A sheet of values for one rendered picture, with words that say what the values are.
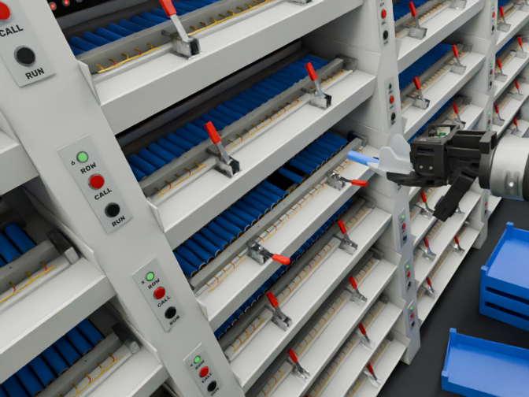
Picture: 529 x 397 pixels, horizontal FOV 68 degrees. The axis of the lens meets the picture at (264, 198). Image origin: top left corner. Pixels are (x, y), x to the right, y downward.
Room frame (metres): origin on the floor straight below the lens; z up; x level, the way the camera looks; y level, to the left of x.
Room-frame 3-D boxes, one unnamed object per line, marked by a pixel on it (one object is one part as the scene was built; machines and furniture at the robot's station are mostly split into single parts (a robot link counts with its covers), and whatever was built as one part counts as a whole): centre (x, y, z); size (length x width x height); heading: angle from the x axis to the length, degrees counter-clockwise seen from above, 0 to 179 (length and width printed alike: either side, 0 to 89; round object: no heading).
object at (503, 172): (0.46, -0.36, 1.02); 0.10 x 0.05 x 0.09; 129
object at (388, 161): (0.60, -0.23, 1.02); 0.09 x 0.03 x 0.06; 43
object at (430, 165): (0.53, -0.31, 1.02); 0.12 x 0.08 x 0.09; 39
